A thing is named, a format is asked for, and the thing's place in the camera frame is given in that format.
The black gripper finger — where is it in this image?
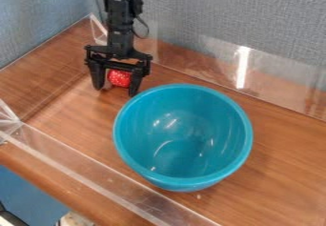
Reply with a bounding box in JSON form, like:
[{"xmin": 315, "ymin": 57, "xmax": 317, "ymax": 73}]
[
  {"xmin": 88, "ymin": 61, "xmax": 105, "ymax": 91},
  {"xmin": 128, "ymin": 68, "xmax": 144, "ymax": 97}
]

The red toy strawberry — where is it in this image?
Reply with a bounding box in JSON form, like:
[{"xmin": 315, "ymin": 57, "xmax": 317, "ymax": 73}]
[{"xmin": 106, "ymin": 70, "xmax": 130, "ymax": 88}]

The clear acrylic back barrier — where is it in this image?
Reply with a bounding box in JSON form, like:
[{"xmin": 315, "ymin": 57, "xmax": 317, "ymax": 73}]
[{"xmin": 136, "ymin": 20, "xmax": 326, "ymax": 122}]

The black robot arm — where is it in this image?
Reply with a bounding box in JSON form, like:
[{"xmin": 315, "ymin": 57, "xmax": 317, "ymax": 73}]
[{"xmin": 84, "ymin": 0, "xmax": 152, "ymax": 96}]

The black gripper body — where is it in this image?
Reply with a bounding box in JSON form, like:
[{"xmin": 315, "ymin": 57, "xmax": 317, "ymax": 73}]
[{"xmin": 84, "ymin": 20, "xmax": 152, "ymax": 76}]

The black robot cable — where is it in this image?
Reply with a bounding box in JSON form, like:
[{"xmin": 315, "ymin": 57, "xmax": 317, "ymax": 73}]
[{"xmin": 132, "ymin": 14, "xmax": 149, "ymax": 40}]

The clear acrylic corner bracket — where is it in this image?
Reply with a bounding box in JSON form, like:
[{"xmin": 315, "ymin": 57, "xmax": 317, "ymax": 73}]
[{"xmin": 89, "ymin": 14, "xmax": 108, "ymax": 46}]

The clear acrylic barrier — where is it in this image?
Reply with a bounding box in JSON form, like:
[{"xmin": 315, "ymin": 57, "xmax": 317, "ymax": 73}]
[
  {"xmin": 0, "ymin": 100, "xmax": 221, "ymax": 226},
  {"xmin": 136, "ymin": 20, "xmax": 326, "ymax": 122}
]

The blue plastic bowl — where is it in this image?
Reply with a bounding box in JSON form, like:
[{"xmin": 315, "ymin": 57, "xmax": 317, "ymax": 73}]
[{"xmin": 112, "ymin": 84, "xmax": 253, "ymax": 193}]

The clear acrylic front barrier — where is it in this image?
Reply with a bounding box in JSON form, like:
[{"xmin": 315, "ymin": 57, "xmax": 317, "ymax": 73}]
[{"xmin": 0, "ymin": 100, "xmax": 221, "ymax": 226}]

